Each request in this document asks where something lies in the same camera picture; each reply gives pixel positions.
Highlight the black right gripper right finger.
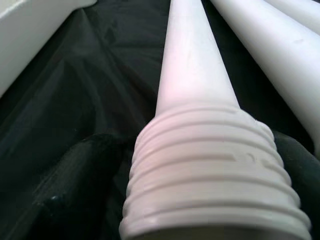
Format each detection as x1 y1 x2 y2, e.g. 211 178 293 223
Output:
272 132 320 240

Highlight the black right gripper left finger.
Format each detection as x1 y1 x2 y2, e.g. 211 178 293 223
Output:
32 132 137 240

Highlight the white plastic table leg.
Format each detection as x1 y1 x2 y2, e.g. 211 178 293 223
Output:
119 0 312 240
268 0 320 35
209 0 320 161

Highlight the white plastic table top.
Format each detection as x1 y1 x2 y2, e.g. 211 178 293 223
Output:
0 0 97 100

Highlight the black tablecloth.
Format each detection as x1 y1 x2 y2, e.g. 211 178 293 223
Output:
0 0 320 240

